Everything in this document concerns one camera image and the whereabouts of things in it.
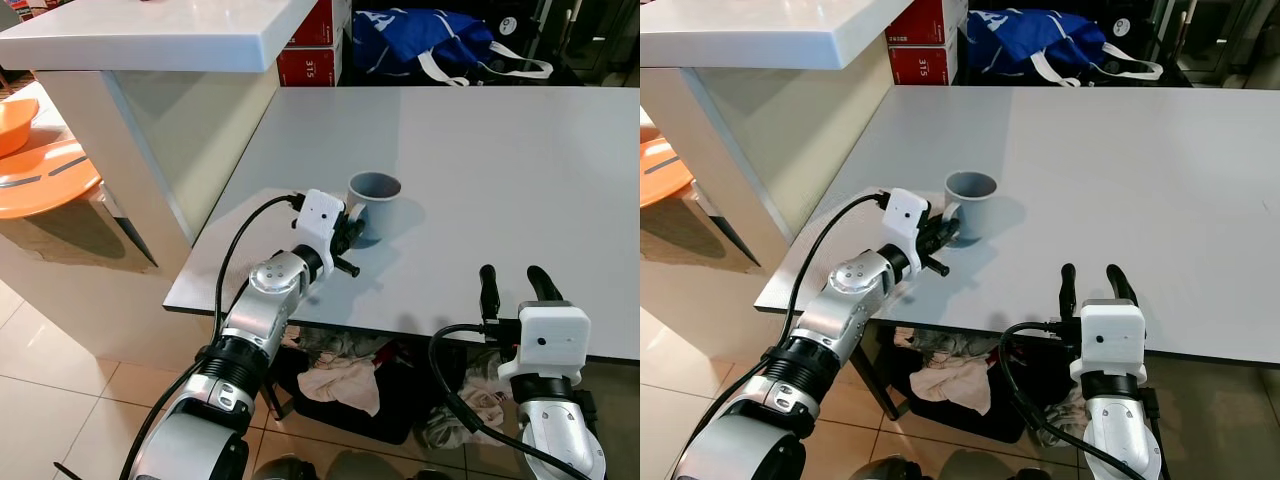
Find grey crumpled cloth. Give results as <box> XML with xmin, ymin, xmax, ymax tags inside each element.
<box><xmin>420</xmin><ymin>385</ymin><xmax>513</xmax><ymax>451</ymax></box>
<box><xmin>1040</xmin><ymin>385</ymin><xmax>1093</xmax><ymax>447</ymax></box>

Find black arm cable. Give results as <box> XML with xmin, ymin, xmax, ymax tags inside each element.
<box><xmin>429</xmin><ymin>322</ymin><xmax>563</xmax><ymax>480</ymax></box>
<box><xmin>118</xmin><ymin>193</ymin><xmax>304</xmax><ymax>480</ymax></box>
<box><xmin>665</xmin><ymin>192</ymin><xmax>891</xmax><ymax>480</ymax></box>
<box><xmin>1000</xmin><ymin>320</ymin><xmax>1123</xmax><ymax>480</ymax></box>

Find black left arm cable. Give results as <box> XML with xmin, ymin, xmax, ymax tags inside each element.
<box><xmin>118</xmin><ymin>193</ymin><xmax>304</xmax><ymax>480</ymax></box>
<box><xmin>665</xmin><ymin>192</ymin><xmax>891</xmax><ymax>480</ymax></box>

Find grey right robot leg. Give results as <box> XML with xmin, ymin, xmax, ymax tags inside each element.
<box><xmin>330</xmin><ymin>450</ymin><xmax>423</xmax><ymax>480</ymax></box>
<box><xmin>935</xmin><ymin>450</ymin><xmax>1023</xmax><ymax>480</ymax></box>

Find red cardboard box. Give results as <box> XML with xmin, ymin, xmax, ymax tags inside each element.
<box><xmin>885</xmin><ymin>0</ymin><xmax>958</xmax><ymax>48</ymax></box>
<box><xmin>277</xmin><ymin>45</ymin><xmax>347</xmax><ymax>88</ymax></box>
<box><xmin>285</xmin><ymin>0</ymin><xmax>352</xmax><ymax>49</ymax></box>
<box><xmin>887</xmin><ymin>45</ymin><xmax>960</xmax><ymax>87</ymax></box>

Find white kitchen counter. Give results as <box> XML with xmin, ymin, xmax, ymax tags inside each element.
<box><xmin>640</xmin><ymin>0</ymin><xmax>906</xmax><ymax>271</ymax></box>
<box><xmin>0</xmin><ymin>0</ymin><xmax>321</xmax><ymax>276</ymax></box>

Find blue bag with white straps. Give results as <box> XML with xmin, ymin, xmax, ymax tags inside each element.
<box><xmin>965</xmin><ymin>8</ymin><xmax>1166</xmax><ymax>87</ymax></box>
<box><xmin>352</xmin><ymin>8</ymin><xmax>554</xmax><ymax>87</ymax></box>

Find grey plastic cup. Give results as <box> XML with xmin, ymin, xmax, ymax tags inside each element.
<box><xmin>944</xmin><ymin>171</ymin><xmax>999</xmax><ymax>244</ymax></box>
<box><xmin>347</xmin><ymin>172</ymin><xmax>403</xmax><ymax>243</ymax></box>

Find grey robot leg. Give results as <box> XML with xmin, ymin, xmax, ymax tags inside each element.
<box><xmin>935</xmin><ymin>450</ymin><xmax>1023</xmax><ymax>480</ymax></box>
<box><xmin>850</xmin><ymin>455</ymin><xmax>923</xmax><ymax>480</ymax></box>
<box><xmin>250</xmin><ymin>455</ymin><xmax>323</xmax><ymax>480</ymax></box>
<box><xmin>330</xmin><ymin>450</ymin><xmax>423</xmax><ymax>480</ymax></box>

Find pink cloth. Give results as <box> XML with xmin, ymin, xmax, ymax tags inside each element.
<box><xmin>910</xmin><ymin>358</ymin><xmax>991</xmax><ymax>417</ymax></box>
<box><xmin>298</xmin><ymin>350</ymin><xmax>383</xmax><ymax>418</ymax></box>

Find grey left robot leg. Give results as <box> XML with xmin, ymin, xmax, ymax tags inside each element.
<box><xmin>850</xmin><ymin>455</ymin><xmax>923</xmax><ymax>480</ymax></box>
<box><xmin>250</xmin><ymin>455</ymin><xmax>323</xmax><ymax>480</ymax></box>

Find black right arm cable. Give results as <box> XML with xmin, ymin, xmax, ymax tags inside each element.
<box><xmin>429</xmin><ymin>322</ymin><xmax>563</xmax><ymax>480</ymax></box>
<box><xmin>1000</xmin><ymin>320</ymin><xmax>1123</xmax><ymax>480</ymax></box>

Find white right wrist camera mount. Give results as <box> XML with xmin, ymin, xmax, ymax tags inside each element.
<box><xmin>1070</xmin><ymin>298</ymin><xmax>1147</xmax><ymax>383</ymax></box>
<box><xmin>497</xmin><ymin>302</ymin><xmax>592</xmax><ymax>383</ymax></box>

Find patterned cloth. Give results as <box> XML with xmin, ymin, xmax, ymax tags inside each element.
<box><xmin>905</xmin><ymin>328</ymin><xmax>1003</xmax><ymax>367</ymax></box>
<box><xmin>298</xmin><ymin>325</ymin><xmax>393</xmax><ymax>367</ymax></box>

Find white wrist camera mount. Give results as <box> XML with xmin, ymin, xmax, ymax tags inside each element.
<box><xmin>497</xmin><ymin>302</ymin><xmax>592</xmax><ymax>383</ymax></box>
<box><xmin>883</xmin><ymin>188</ymin><xmax>933</xmax><ymax>263</ymax></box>
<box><xmin>1070</xmin><ymin>298</ymin><xmax>1147</xmax><ymax>383</ymax></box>
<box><xmin>293</xmin><ymin>189</ymin><xmax>348</xmax><ymax>263</ymax></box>

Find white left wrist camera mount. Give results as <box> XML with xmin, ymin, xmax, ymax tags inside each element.
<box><xmin>293</xmin><ymin>189</ymin><xmax>348</xmax><ymax>263</ymax></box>
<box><xmin>883</xmin><ymin>188</ymin><xmax>933</xmax><ymax>263</ymax></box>

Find dark table leg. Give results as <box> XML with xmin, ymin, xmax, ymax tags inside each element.
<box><xmin>860</xmin><ymin>350</ymin><xmax>907</xmax><ymax>422</ymax></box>
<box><xmin>262</xmin><ymin>385</ymin><xmax>297</xmax><ymax>422</ymax></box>

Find dark glass cabinet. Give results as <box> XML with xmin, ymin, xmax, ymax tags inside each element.
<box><xmin>1100</xmin><ymin>0</ymin><xmax>1280</xmax><ymax>89</ymax></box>

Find black bag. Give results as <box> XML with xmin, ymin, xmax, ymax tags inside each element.
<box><xmin>885</xmin><ymin>340</ymin><xmax>1053</xmax><ymax>447</ymax></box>
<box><xmin>270</xmin><ymin>340</ymin><xmax>446</xmax><ymax>447</ymax></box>

